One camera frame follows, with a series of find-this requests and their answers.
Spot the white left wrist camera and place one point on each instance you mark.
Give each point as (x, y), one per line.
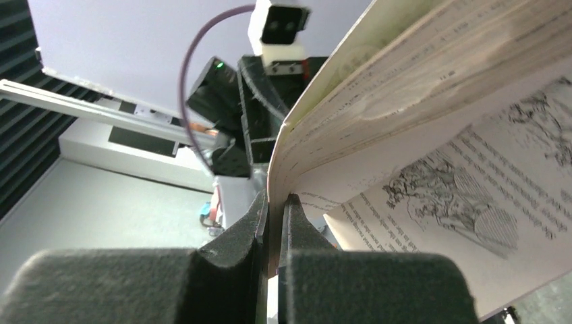
(273, 30)

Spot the aluminium rail frame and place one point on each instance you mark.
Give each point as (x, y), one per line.
(44, 99)

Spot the green book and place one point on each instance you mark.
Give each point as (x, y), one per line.
(443, 127)

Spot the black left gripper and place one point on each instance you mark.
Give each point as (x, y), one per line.
(268, 93)

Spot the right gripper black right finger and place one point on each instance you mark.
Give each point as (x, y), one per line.
(319, 284)

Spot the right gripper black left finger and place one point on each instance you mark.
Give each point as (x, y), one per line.
(222, 282)

